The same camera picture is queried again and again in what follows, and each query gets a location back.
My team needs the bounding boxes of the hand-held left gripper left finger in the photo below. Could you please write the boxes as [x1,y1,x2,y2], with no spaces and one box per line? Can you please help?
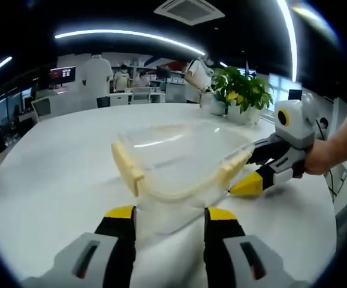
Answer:
[20,205,137,288]

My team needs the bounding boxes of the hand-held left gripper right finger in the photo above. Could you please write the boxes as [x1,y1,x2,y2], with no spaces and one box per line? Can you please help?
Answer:
[203,206,310,288]

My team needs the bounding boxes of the person's right hand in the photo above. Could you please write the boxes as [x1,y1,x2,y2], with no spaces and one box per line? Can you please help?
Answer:
[303,135,347,176]

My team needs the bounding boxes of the large white plant pot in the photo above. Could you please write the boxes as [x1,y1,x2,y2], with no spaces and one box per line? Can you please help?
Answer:
[227,104,262,127]

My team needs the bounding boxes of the small white plant pot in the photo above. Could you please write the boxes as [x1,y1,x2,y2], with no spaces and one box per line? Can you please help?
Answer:
[210,100,227,116]

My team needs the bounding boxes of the green potted plant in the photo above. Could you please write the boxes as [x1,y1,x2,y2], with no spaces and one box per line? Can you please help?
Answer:
[210,66,275,114]

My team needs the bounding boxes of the white storage shelves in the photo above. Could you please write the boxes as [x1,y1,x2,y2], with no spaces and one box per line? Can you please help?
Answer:
[131,58,189,103]

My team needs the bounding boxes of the black monitor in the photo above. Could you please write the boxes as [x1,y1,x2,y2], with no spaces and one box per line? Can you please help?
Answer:
[156,65,171,80]

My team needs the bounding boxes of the white chair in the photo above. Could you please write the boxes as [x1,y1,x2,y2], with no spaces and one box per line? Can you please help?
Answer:
[31,96,53,121]
[130,87,152,105]

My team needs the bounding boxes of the ceiling air conditioner vent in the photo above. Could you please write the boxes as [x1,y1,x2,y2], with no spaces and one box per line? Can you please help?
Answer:
[153,0,225,26]

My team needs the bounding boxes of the red-lit monitor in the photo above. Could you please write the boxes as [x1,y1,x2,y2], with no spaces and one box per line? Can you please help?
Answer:
[49,66,77,88]

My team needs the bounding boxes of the black cable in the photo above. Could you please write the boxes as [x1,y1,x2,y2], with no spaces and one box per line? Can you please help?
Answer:
[316,115,330,140]

